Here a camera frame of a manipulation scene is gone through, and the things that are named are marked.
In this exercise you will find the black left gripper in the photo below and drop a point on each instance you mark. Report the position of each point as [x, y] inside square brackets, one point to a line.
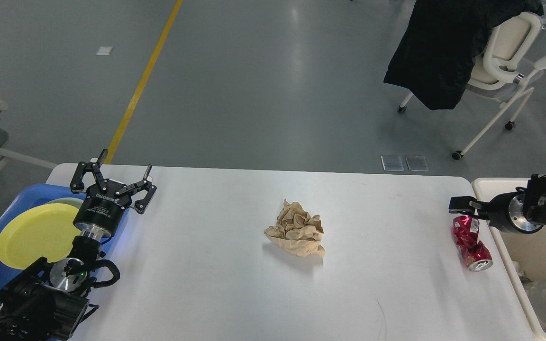
[101, 208]

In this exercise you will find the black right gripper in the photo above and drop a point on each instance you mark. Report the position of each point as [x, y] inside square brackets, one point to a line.
[505, 211]

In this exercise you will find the crushed red can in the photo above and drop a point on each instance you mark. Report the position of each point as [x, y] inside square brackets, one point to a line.
[474, 253]

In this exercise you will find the yellow plastic plate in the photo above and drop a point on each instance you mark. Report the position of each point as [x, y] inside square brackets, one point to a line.
[43, 231]

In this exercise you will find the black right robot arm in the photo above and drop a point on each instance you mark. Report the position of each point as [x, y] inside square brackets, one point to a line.
[534, 207]

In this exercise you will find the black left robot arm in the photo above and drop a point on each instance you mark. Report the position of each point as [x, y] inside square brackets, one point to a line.
[49, 299]

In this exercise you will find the clear floor plate right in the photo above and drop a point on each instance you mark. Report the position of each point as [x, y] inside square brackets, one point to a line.
[417, 163]

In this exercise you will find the clear floor plate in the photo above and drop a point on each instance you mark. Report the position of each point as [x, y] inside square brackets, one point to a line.
[392, 163]
[417, 163]

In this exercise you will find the cream plastic bin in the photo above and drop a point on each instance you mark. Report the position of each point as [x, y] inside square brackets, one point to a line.
[529, 251]

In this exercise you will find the clear floor plate left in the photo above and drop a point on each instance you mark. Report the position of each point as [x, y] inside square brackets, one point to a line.
[392, 163]

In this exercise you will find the blue plastic tray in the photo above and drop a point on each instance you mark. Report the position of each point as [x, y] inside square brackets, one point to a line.
[38, 194]

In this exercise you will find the white office chair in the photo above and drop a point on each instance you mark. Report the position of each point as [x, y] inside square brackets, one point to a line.
[503, 74]

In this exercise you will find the black jacket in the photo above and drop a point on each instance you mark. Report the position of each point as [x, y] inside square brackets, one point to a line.
[436, 55]

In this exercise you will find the crumpled brown paper ball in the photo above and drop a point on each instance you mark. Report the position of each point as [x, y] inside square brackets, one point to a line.
[296, 231]

